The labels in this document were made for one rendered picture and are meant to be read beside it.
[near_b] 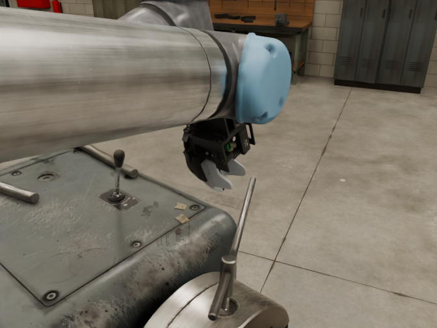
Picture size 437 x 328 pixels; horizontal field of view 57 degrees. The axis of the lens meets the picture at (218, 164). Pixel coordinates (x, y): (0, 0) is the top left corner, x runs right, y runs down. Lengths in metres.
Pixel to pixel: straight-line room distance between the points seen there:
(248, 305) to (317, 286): 1.89
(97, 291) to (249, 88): 0.44
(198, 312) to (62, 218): 0.35
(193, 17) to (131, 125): 0.25
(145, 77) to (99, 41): 0.03
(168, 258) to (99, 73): 0.53
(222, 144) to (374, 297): 2.10
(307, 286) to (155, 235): 1.85
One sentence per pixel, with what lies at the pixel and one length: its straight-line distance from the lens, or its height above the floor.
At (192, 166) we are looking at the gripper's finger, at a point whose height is 1.42.
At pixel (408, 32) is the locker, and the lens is 6.43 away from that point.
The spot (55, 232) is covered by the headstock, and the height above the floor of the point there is 1.25.
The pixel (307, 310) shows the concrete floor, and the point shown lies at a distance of 2.39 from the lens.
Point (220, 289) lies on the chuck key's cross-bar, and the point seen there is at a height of 1.31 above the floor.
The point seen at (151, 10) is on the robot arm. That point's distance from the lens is 0.46.
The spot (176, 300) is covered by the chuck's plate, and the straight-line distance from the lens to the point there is 0.65.
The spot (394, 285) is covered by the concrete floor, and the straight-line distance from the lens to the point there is 2.68.
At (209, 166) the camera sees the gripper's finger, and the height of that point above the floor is 1.42.
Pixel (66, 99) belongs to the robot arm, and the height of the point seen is 1.64.
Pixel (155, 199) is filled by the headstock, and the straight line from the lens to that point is 0.85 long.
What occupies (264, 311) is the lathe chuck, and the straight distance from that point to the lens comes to 0.66.
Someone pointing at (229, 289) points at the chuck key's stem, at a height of 1.27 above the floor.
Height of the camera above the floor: 1.70
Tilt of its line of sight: 27 degrees down
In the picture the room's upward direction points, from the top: straight up
